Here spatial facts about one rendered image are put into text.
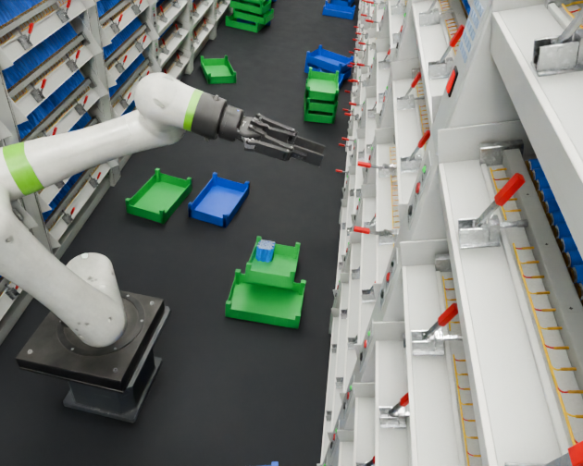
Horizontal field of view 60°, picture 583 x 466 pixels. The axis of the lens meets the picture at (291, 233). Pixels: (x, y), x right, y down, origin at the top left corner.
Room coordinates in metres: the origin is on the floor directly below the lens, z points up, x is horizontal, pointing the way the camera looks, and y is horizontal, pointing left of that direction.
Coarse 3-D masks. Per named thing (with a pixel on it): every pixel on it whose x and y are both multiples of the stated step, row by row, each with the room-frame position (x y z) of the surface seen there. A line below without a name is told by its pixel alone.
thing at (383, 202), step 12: (384, 132) 1.28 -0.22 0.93; (384, 144) 1.28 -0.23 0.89; (384, 156) 1.22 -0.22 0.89; (384, 180) 1.10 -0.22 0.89; (384, 192) 1.05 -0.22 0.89; (384, 204) 1.00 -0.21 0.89; (396, 204) 0.99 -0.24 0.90; (384, 216) 0.95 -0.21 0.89; (396, 216) 0.94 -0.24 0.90; (384, 228) 0.90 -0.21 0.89; (396, 228) 0.90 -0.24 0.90; (384, 252) 0.82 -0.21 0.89; (384, 264) 0.78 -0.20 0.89
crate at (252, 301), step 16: (240, 272) 1.49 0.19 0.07; (240, 288) 1.46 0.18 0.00; (256, 288) 1.47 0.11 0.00; (272, 288) 1.48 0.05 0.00; (288, 288) 1.49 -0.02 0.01; (240, 304) 1.37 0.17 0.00; (256, 304) 1.38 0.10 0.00; (272, 304) 1.39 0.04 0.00; (288, 304) 1.41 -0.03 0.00; (256, 320) 1.29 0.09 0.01; (272, 320) 1.29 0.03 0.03; (288, 320) 1.29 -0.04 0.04
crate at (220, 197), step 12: (216, 180) 2.15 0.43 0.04; (228, 180) 2.15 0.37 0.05; (204, 192) 2.04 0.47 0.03; (216, 192) 2.09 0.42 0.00; (228, 192) 2.11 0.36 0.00; (240, 192) 2.12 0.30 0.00; (192, 204) 1.89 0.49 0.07; (204, 204) 1.98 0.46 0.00; (216, 204) 2.00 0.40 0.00; (228, 204) 2.01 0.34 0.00; (240, 204) 2.01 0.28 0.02; (192, 216) 1.87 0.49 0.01; (204, 216) 1.86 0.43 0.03; (216, 216) 1.85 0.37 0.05; (228, 216) 1.86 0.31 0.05
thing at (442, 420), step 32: (416, 256) 0.58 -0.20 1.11; (448, 256) 0.57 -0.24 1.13; (416, 288) 0.53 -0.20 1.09; (448, 288) 0.52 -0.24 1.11; (416, 320) 0.47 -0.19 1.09; (448, 320) 0.42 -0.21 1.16; (416, 352) 0.42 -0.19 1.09; (448, 352) 0.41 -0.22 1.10; (416, 384) 0.37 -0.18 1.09; (448, 384) 0.37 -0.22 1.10; (416, 416) 0.33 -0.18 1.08; (448, 416) 0.33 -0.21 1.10; (416, 448) 0.29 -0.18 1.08; (448, 448) 0.29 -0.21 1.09
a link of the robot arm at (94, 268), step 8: (80, 256) 0.97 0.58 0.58; (88, 256) 0.97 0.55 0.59; (96, 256) 0.98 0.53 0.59; (104, 256) 0.99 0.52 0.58; (72, 264) 0.94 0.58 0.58; (80, 264) 0.94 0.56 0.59; (88, 264) 0.94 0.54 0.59; (96, 264) 0.95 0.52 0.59; (104, 264) 0.95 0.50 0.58; (80, 272) 0.91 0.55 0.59; (88, 272) 0.91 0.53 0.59; (96, 272) 0.92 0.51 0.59; (104, 272) 0.93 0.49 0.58; (112, 272) 0.95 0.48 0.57; (88, 280) 0.88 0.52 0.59; (96, 280) 0.89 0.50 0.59; (104, 280) 0.90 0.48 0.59; (112, 280) 0.91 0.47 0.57
